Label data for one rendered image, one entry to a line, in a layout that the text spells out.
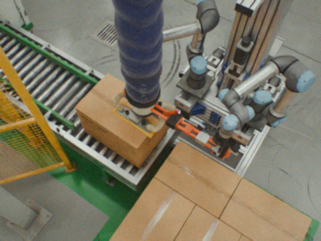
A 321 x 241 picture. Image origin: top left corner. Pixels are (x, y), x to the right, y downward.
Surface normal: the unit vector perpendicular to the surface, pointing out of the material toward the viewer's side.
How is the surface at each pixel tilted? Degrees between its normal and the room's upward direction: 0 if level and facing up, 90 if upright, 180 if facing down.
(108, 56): 0
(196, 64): 8
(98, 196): 0
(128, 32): 82
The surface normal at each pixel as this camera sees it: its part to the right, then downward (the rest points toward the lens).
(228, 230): 0.01, -0.48
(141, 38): 0.09, 0.78
